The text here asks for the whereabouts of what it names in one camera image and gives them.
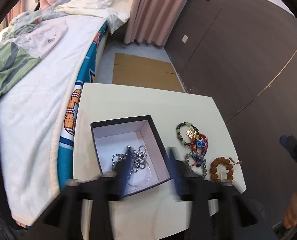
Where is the silver ball chain necklace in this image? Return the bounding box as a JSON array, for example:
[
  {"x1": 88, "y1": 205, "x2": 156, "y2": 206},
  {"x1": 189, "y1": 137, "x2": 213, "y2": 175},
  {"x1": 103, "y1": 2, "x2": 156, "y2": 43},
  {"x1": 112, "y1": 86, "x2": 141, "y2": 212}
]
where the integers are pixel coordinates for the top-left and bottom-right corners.
[{"x1": 110, "y1": 144, "x2": 154, "y2": 188}]

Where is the grey bead bracelet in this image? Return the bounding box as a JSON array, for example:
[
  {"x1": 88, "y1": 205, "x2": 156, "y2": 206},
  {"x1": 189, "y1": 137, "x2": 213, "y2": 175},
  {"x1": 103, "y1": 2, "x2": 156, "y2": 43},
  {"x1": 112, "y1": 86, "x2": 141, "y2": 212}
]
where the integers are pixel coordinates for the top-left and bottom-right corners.
[{"x1": 184, "y1": 151, "x2": 210, "y2": 181}]

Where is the red blue charm bracelet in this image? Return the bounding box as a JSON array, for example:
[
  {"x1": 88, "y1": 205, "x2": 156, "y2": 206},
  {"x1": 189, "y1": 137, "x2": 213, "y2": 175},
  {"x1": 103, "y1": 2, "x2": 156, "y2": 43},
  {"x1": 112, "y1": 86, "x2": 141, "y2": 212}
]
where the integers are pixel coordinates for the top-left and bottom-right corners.
[{"x1": 189, "y1": 132, "x2": 209, "y2": 168}]

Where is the brown wooden bead bracelet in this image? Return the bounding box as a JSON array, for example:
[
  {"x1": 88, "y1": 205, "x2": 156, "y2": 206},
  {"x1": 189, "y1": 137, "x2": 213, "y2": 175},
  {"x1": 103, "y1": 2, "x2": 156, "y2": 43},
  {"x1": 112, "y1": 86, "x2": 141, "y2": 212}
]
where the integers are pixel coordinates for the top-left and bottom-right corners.
[{"x1": 209, "y1": 156, "x2": 243, "y2": 183}]

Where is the gold butterfly brooch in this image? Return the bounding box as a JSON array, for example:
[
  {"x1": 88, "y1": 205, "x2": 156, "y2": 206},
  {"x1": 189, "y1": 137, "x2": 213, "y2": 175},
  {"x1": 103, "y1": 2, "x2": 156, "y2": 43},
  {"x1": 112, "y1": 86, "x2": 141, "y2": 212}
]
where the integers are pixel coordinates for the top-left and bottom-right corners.
[{"x1": 185, "y1": 127, "x2": 196, "y2": 138}]

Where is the black square jewelry box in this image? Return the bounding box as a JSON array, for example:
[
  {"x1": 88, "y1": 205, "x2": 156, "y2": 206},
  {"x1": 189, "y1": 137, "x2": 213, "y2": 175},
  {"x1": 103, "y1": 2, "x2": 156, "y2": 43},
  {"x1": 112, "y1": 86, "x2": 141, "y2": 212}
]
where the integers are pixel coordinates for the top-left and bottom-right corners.
[{"x1": 90, "y1": 115, "x2": 171, "y2": 197}]

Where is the brown cardboard floor sheet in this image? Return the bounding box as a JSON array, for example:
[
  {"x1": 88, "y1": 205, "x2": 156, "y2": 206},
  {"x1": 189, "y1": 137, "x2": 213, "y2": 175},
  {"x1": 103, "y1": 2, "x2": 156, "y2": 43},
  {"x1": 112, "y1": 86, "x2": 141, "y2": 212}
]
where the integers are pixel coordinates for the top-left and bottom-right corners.
[{"x1": 113, "y1": 53, "x2": 184, "y2": 93}]

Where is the bed with white blanket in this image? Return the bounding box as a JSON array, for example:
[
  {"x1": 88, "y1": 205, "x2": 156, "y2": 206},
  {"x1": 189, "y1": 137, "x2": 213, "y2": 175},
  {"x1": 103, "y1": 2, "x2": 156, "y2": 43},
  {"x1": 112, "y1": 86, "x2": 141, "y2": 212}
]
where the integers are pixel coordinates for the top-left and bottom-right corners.
[{"x1": 0, "y1": 0, "x2": 134, "y2": 228}]

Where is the white printed t-shirt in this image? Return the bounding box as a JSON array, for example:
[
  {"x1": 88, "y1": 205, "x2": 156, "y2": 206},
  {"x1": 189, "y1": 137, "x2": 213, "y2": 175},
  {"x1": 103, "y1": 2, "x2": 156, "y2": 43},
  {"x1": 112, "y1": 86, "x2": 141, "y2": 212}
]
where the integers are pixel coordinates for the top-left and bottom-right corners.
[{"x1": 12, "y1": 20, "x2": 68, "y2": 59}]

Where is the green grey patterned garment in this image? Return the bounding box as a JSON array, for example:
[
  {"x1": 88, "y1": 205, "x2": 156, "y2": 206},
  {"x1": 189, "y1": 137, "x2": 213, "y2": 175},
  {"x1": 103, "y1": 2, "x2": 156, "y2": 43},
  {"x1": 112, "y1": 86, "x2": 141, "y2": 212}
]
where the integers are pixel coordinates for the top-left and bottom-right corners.
[{"x1": 0, "y1": 42, "x2": 41, "y2": 97}]

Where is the white duvet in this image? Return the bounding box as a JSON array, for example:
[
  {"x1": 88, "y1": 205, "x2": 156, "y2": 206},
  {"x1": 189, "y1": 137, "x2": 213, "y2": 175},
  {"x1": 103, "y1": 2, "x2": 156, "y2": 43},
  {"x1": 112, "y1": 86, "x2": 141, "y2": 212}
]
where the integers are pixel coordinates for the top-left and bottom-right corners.
[{"x1": 55, "y1": 0, "x2": 133, "y2": 33}]

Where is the pink curtain near bed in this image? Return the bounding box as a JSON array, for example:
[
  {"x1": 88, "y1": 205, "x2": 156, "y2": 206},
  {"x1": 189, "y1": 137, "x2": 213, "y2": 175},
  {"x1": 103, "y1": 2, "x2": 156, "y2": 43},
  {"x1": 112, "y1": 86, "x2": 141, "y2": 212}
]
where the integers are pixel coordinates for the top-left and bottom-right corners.
[{"x1": 124, "y1": 0, "x2": 188, "y2": 46}]

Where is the light blue crumpled garment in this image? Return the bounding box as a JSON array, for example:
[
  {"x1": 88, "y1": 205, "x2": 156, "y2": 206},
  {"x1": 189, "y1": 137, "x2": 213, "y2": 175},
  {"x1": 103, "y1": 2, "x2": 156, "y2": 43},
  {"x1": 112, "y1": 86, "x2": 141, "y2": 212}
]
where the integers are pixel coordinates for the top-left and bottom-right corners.
[{"x1": 2, "y1": 10, "x2": 43, "y2": 41}]

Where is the white wall socket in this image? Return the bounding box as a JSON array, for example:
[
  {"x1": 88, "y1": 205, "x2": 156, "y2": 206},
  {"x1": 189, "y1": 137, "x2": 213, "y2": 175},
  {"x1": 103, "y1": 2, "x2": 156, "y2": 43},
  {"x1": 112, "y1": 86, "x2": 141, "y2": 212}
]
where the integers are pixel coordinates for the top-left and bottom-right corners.
[{"x1": 182, "y1": 35, "x2": 188, "y2": 43}]

